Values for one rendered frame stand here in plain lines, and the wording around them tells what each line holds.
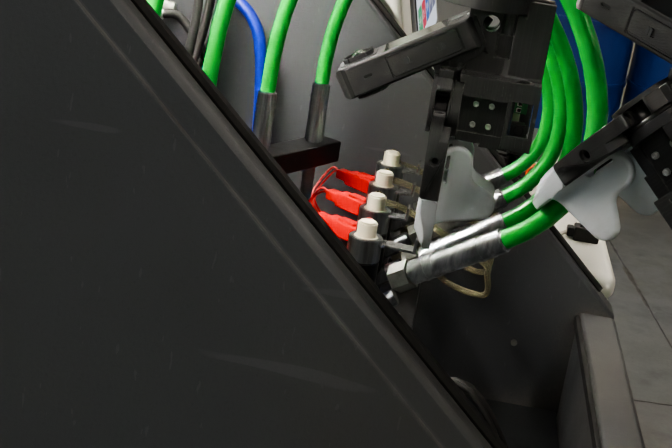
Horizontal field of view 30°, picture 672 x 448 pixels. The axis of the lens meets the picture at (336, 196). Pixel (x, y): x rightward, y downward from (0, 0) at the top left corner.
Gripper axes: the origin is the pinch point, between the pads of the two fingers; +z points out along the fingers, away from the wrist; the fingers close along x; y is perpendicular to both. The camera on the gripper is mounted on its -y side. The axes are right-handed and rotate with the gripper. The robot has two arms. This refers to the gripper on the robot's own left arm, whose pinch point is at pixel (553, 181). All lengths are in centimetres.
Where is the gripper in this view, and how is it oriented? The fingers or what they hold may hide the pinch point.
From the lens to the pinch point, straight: 86.6
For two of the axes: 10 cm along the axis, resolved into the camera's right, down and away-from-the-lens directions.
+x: 7.0, -3.2, 6.4
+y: 5.2, 8.4, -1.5
